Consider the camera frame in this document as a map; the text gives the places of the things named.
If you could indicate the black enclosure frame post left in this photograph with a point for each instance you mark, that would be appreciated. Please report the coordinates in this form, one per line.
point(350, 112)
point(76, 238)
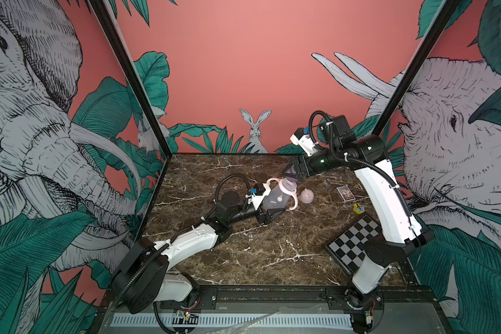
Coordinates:
point(108, 23)

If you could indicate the folding chess board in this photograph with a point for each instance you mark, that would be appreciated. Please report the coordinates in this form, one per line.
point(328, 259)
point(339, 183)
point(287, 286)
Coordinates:
point(347, 249)

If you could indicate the pink dome bottle cap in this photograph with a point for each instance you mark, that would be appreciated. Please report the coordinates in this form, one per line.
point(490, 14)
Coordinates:
point(307, 196)

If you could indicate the purple playing card box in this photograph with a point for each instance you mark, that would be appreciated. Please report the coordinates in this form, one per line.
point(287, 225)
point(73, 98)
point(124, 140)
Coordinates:
point(345, 193)

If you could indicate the yellow blue toy piece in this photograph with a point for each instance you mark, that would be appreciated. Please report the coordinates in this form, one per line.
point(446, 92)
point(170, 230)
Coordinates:
point(358, 208)

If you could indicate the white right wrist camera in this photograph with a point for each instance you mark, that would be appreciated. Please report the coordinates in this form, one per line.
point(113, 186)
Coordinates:
point(302, 138)

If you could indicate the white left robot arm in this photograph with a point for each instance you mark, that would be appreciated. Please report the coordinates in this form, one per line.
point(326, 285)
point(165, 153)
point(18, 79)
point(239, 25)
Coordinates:
point(143, 278)

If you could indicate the black enclosure frame post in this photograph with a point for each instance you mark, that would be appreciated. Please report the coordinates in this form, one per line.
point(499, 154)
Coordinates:
point(108, 23)
point(434, 17)

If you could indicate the clear baby bottle body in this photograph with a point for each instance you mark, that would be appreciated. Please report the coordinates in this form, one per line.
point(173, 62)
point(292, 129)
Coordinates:
point(282, 190)

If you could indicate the purple collar with nipple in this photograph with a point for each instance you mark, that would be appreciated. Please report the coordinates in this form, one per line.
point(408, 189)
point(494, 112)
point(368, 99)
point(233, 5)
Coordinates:
point(290, 173)

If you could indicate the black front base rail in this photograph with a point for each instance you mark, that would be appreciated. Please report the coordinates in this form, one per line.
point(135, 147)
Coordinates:
point(210, 297)

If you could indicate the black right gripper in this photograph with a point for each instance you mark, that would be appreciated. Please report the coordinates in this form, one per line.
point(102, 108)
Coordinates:
point(305, 161)

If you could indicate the black enclosure frame post right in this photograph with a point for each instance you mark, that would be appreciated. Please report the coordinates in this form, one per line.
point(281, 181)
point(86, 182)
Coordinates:
point(434, 17)

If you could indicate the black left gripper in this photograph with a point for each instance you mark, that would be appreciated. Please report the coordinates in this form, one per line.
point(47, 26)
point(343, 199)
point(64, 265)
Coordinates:
point(266, 217)

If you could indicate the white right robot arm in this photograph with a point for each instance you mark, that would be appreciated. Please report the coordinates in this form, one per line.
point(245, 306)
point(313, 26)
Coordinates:
point(401, 233)

